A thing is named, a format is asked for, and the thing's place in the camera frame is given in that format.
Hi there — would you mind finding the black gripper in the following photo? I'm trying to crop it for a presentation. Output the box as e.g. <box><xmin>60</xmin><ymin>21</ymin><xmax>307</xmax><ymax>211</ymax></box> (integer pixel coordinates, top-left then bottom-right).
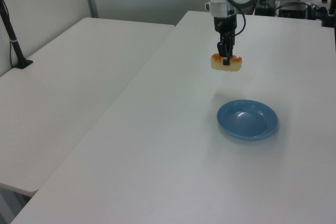
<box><xmin>213</xmin><ymin>15</ymin><xmax>238</xmax><ymax>66</ymax></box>

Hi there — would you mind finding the toy bread with orange topping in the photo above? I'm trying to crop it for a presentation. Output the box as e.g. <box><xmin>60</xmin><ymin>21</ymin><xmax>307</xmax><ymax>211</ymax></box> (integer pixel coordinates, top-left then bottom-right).
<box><xmin>211</xmin><ymin>54</ymin><xmax>243</xmax><ymax>73</ymax></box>

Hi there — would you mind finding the blue plastic plate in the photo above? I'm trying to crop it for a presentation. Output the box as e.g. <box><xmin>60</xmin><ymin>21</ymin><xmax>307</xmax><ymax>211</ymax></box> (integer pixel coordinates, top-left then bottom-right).
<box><xmin>216</xmin><ymin>99</ymin><xmax>279</xmax><ymax>141</ymax></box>

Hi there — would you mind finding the flat black box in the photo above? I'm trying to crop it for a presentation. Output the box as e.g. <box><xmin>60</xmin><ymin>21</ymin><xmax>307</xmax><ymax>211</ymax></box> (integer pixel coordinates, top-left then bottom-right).
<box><xmin>254</xmin><ymin>6</ymin><xmax>275</xmax><ymax>16</ymax></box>

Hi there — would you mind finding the black electronics box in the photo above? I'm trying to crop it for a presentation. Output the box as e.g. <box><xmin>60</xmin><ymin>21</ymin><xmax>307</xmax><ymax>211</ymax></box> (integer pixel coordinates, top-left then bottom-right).
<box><xmin>277</xmin><ymin>2</ymin><xmax>308</xmax><ymax>19</ymax></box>

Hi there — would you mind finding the black clamp stand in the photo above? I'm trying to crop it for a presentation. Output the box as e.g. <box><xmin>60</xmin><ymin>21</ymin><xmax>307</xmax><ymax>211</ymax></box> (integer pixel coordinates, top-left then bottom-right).
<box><xmin>320</xmin><ymin>0</ymin><xmax>336</xmax><ymax>28</ymax></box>

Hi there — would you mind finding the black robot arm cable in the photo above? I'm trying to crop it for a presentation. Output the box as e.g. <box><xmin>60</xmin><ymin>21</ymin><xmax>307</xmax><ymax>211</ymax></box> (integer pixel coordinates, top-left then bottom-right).
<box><xmin>219</xmin><ymin>0</ymin><xmax>247</xmax><ymax>37</ymax></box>

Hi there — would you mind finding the black cable bundle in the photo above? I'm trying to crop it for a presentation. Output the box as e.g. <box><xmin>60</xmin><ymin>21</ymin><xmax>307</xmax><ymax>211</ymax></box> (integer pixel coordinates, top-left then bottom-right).
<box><xmin>307</xmin><ymin>3</ymin><xmax>329</xmax><ymax>20</ymax></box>

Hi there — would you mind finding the black camera stand pole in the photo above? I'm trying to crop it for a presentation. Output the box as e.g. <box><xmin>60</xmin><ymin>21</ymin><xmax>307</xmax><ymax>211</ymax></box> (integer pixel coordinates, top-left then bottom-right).
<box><xmin>0</xmin><ymin>0</ymin><xmax>34</xmax><ymax>69</ymax></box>

